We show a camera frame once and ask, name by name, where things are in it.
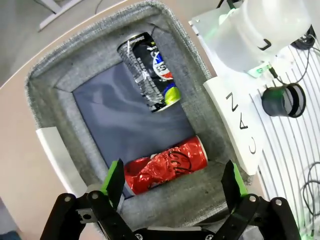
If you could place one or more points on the white CAN paper sign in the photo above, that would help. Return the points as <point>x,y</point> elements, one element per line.
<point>235,112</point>

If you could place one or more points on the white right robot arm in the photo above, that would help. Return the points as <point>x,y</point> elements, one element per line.
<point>250,30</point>

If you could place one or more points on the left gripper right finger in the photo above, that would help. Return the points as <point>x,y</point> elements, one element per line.
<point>252,220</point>

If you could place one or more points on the white ribbed base plate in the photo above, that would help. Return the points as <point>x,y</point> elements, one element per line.
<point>287,150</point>

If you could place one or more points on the black soda can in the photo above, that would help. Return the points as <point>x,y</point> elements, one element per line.
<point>145,75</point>

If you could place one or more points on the blank white card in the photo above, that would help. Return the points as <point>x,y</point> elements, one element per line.
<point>57,155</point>

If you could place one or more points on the grey basket with can sign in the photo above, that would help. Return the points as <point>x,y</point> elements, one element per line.
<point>190,200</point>

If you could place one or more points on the grey table leg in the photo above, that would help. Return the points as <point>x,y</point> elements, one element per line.
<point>55,12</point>

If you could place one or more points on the crushed red cola can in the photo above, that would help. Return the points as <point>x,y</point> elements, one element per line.
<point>170,165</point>

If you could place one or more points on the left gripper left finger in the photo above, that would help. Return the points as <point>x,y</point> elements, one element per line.
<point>100,217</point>

